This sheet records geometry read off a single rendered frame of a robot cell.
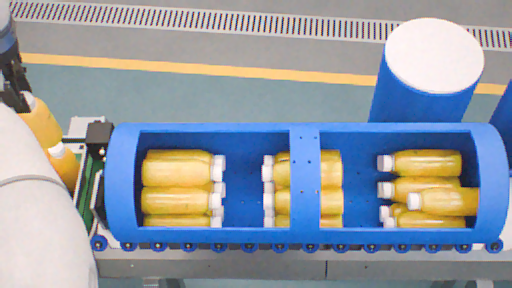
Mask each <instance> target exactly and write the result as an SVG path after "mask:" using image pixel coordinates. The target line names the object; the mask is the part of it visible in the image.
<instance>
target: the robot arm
mask: <svg viewBox="0 0 512 288"><path fill-rule="evenodd" d="M16 28H17V26H16V22H15V20H14V19H13V17H12V12H11V9H10V8H9V0H0V97H1V98H2V101H3V102H4V103H5V104H3V103H1V102H0V288H99V286H98V278H97V273H96V265H95V259H94V255H93V252H92V249H91V243H90V240H89V237H88V234H87V232H86V227H85V224H84V222H83V220H82V218H81V216H80V214H79V213H78V211H77V208H76V207H75V205H74V204H73V202H72V198H71V196H70V195H69V193H68V191H67V188H66V186H65V185H64V184H63V181H61V179H60V178H59V176H58V174H57V173H56V171H54V168H53V167H52V166H51V164H50V162H49V160H48V158H46V156H45V153H44V152H43V150H42V149H41V146H40V144H38V142H37V140H36V138H35V136H34V135H33V134H32V131H31V130H30V129H29V128H28V125H26V124H25V122H24V121H23V120H22V119H21V118H20V117H19V116H18V115H17V114H21V113H32V109H31V107H30V106H29V104H28V101H27V99H26V98H25V95H24V93H20V92H21V91H27V92H29V93H32V89H31V86H30V84H29V83H28V80H27V78H26V76H25V75H24V74H23V73H27V67H22V66H21V65H20V64H21V63H23V59H22V57H21V55H20V51H19V47H20V44H19V41H18V39H17V37H16ZM9 107H13V108H14V110H15V112H16V113H15V112H13V111H12V110H11V109H10V108H9Z"/></svg>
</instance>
